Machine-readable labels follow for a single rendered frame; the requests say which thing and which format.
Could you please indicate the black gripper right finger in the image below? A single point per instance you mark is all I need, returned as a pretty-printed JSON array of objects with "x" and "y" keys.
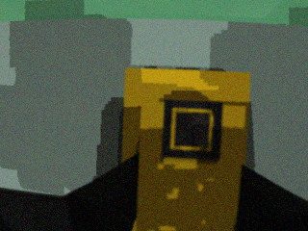
[{"x": 264, "y": 206}]

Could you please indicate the grey rectangular panel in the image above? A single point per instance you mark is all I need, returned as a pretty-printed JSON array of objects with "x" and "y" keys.
[{"x": 62, "y": 93}]

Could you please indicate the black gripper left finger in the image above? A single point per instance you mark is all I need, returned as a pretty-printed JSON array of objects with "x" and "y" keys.
[{"x": 109, "y": 203}]

